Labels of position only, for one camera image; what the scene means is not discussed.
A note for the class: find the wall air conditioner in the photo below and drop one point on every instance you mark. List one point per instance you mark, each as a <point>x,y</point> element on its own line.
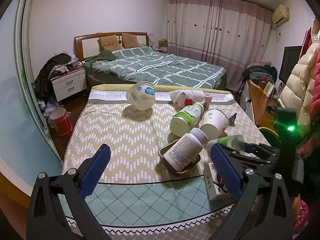
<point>281,15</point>

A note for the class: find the green plaid duvet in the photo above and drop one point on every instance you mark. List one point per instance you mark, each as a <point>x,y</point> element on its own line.
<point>144,64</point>

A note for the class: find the brown pillow right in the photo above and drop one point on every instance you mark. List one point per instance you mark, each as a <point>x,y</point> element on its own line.
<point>129,41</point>

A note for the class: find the pink white curtain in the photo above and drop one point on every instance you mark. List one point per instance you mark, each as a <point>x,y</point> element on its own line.
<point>227,33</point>

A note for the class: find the wooden bed with headboard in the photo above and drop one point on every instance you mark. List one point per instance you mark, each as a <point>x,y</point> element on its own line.
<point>86,46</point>

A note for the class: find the clothes pile on desk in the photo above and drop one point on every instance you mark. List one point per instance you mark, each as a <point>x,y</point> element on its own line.
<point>260,71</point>

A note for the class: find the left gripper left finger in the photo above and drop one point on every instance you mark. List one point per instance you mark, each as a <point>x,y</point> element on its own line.
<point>46,218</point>

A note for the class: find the white pill bottle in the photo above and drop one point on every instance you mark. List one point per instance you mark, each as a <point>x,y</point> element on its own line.
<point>180,155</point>

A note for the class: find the brown shallow tray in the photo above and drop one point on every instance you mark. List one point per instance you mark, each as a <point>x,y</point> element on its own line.
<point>164,149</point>

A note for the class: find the black television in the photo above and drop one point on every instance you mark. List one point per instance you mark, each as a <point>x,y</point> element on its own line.
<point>290,58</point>

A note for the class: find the cream puffer jacket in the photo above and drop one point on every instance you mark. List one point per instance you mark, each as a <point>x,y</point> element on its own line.
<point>298,91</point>

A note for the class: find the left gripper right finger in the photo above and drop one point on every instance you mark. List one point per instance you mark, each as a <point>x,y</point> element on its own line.
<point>262,212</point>

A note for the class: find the green label plastic bottle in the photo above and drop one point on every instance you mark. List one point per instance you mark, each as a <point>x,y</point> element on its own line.
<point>186,119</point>

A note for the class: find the brown pillow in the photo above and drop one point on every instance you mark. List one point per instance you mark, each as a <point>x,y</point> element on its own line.
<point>110,43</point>
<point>129,41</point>

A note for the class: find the white blue-label yogurt tub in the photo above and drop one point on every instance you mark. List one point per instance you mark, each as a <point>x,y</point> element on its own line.
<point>141,96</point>

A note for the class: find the red bucket on floor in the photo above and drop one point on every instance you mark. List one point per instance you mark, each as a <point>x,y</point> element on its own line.
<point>60,122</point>

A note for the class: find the brown pillow left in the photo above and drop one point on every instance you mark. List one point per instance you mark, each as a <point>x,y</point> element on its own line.
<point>110,43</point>

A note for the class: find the white bedside drawer cabinet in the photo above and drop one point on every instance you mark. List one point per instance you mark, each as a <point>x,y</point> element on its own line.
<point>69,84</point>

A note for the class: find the black clothes on cabinet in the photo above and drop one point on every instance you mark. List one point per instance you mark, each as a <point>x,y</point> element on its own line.
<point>56,66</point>

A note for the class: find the yellow rimmed trash bin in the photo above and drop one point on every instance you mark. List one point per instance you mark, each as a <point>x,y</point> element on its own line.
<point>266,130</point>

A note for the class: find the crumpled green plastic bottle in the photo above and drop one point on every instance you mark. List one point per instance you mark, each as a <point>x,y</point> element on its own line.
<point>234,142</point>

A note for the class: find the red puffer jacket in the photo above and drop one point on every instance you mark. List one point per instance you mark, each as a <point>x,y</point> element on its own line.
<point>309,152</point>

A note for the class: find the white printed carton box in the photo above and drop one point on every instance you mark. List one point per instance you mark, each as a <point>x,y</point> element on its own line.
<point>216,188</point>

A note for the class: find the pink white tissue pack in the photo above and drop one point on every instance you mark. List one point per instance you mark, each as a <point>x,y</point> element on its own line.
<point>184,98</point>

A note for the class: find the white paper cup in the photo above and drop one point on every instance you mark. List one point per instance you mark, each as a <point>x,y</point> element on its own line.
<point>214,123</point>

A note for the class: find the cardboard box far nightstand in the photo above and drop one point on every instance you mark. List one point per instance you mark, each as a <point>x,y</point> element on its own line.
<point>163,43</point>

